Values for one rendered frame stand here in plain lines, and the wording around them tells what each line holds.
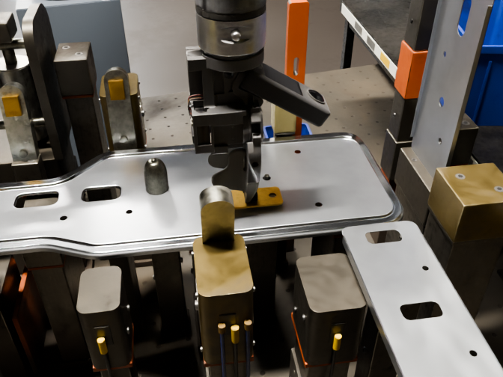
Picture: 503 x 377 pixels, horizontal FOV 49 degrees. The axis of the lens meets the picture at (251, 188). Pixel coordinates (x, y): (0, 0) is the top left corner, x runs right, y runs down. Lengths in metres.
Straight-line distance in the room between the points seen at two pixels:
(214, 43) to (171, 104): 1.03
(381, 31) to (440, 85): 0.46
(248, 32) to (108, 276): 0.32
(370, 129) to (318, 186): 0.75
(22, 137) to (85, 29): 0.38
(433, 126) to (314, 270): 0.28
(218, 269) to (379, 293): 0.18
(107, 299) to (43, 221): 0.16
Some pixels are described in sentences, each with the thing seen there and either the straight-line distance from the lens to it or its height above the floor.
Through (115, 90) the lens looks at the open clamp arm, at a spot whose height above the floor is 1.08.
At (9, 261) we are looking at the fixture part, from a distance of 0.92.
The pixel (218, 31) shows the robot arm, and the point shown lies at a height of 1.25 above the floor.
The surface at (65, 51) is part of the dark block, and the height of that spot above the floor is 1.12.
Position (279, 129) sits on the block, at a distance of 0.87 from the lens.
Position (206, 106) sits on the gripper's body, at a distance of 0.63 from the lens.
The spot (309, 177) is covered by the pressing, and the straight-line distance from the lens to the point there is 0.79.
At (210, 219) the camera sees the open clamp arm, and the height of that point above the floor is 1.09.
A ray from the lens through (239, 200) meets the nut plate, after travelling 0.73.
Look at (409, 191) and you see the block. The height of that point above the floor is 0.96.
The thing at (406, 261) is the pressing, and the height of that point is 1.00.
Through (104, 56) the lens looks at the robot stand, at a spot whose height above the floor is 0.98.
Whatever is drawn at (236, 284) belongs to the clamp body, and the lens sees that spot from 0.57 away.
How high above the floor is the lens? 1.47
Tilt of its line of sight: 37 degrees down
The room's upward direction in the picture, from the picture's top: straight up
